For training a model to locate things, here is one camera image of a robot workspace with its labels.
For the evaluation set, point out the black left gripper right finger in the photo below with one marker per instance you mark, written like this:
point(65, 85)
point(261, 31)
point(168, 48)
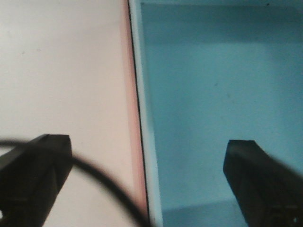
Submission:
point(268, 193)

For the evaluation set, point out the light blue plastic box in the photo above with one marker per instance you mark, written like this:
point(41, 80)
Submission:
point(210, 71)

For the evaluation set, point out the pink plastic box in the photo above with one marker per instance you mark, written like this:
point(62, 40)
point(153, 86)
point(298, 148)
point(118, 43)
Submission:
point(140, 193)

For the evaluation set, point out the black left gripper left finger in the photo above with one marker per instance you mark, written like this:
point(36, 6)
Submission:
point(31, 177)

